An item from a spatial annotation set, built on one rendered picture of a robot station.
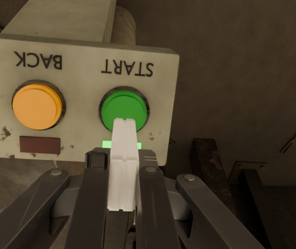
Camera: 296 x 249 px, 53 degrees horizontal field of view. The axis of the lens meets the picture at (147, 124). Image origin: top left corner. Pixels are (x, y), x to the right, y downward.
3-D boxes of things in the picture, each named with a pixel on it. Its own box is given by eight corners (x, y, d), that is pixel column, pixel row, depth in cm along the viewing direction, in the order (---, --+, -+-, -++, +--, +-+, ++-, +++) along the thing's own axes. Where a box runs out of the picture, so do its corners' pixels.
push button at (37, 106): (63, 125, 28) (60, 132, 26) (19, 122, 28) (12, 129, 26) (63, 83, 27) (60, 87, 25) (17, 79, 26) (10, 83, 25)
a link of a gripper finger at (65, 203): (105, 220, 14) (40, 218, 14) (110, 169, 19) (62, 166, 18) (107, 191, 13) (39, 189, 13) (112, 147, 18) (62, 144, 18)
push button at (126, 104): (144, 130, 29) (145, 137, 27) (101, 127, 28) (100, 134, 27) (148, 89, 27) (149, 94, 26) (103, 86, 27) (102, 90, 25)
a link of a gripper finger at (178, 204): (139, 192, 14) (203, 195, 14) (135, 147, 18) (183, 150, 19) (136, 220, 14) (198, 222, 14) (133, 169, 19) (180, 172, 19)
